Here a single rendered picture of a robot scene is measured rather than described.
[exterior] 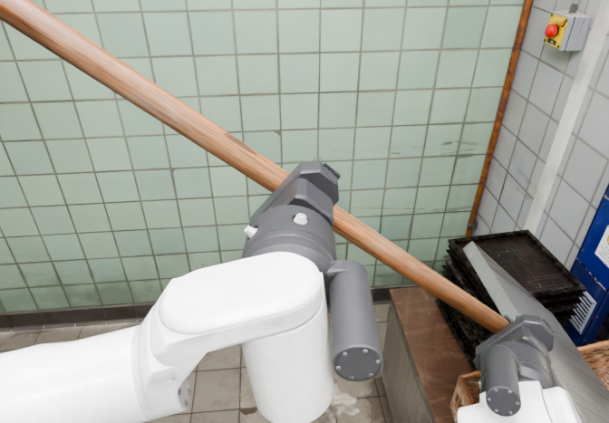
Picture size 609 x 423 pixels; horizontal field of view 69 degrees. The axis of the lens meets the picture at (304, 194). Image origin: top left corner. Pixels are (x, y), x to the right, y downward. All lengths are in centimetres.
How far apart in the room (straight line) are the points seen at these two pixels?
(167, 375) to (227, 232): 180
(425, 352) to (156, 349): 132
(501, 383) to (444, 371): 100
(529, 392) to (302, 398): 32
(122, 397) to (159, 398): 2
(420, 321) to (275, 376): 134
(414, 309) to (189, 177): 104
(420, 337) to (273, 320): 133
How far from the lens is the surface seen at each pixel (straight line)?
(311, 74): 175
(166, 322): 31
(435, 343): 161
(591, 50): 161
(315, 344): 33
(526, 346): 69
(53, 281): 247
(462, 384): 135
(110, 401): 34
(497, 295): 95
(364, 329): 33
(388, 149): 195
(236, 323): 29
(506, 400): 56
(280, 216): 40
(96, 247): 226
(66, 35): 49
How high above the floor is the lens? 180
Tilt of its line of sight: 33 degrees down
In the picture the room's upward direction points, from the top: straight up
